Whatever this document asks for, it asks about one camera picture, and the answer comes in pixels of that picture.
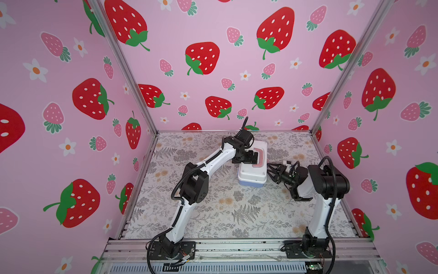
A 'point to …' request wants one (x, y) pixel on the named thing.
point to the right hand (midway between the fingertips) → (267, 167)
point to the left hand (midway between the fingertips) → (252, 162)
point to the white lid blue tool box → (255, 175)
